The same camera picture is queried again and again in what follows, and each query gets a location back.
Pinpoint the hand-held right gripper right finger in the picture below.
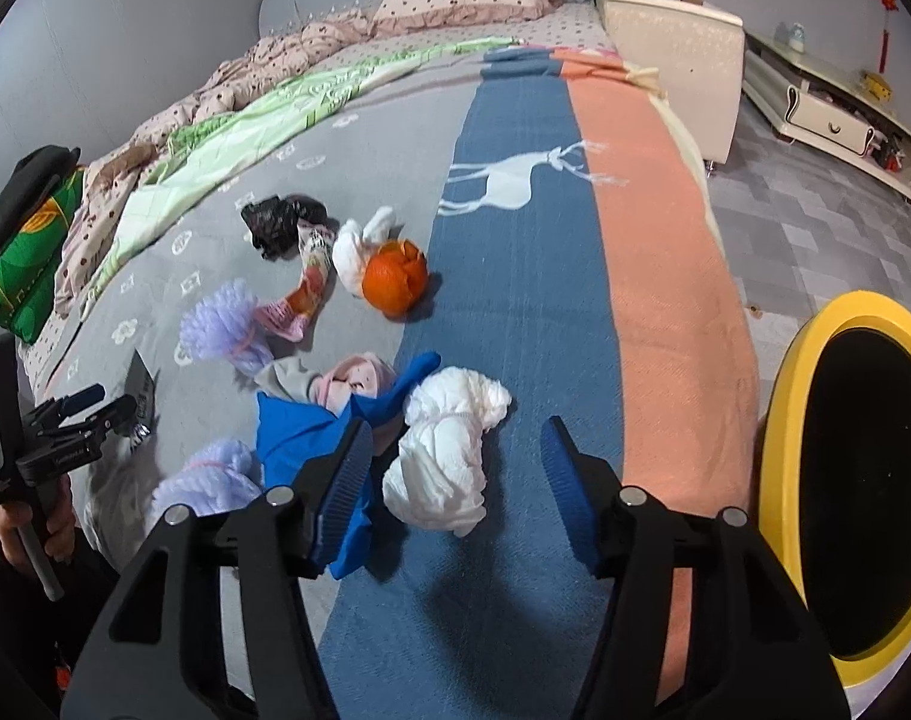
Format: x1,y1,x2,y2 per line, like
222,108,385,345
539,415,853,720

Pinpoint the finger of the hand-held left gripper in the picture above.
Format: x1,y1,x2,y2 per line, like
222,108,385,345
24,384,107,432
20,397,137,477

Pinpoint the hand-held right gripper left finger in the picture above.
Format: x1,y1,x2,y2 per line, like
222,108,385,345
61,416,377,720

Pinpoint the silver foil wrapper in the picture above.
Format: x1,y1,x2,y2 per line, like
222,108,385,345
121,349,160,458

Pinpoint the blue cloth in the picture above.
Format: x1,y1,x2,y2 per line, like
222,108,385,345
256,351,443,580

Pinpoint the large white tissue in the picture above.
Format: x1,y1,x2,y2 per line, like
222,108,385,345
382,366,513,537

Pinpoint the pink grey sock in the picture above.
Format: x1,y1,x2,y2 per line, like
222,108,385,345
256,352,398,421

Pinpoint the purple fluffy ball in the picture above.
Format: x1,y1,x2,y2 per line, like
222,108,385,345
179,277,272,376
151,439,265,518

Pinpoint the yellow trash bin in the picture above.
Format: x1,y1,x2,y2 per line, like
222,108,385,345
755,291,911,691

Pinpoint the black sock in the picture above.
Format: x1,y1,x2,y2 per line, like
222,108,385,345
240,195,329,263

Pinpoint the person's left forearm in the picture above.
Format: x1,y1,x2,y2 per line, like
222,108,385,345
0,532,119,720

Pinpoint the person's left hand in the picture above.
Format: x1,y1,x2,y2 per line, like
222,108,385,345
0,476,77,567

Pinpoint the green patterned cloth bundle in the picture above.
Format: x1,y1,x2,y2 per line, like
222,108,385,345
0,169,85,346

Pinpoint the patterned orange pink sock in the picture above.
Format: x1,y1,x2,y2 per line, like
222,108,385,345
254,221,332,344

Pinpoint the orange rolled sock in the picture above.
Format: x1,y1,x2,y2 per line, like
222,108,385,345
361,238,429,316

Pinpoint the black cloth bag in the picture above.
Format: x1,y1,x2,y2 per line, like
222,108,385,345
0,146,82,267

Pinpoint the small white crumpled tissue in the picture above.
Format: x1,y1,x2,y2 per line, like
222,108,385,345
331,206,395,299

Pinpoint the deer print striped blanket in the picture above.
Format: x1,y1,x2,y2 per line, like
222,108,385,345
20,45,763,720

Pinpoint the pink polka dot quilt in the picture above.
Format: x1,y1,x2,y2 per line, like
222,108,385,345
50,15,377,316

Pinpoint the green floral quilt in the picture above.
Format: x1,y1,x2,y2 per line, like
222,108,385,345
80,36,524,316

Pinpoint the cream nightstand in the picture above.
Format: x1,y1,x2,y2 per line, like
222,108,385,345
601,0,746,166

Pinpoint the cream drawer cabinet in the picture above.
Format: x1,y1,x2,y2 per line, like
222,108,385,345
740,30,911,203

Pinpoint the pink polka dot pillow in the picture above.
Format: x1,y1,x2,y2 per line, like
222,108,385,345
369,0,565,38

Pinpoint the red knot wall hanging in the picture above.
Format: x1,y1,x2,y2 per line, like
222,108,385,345
875,0,902,76

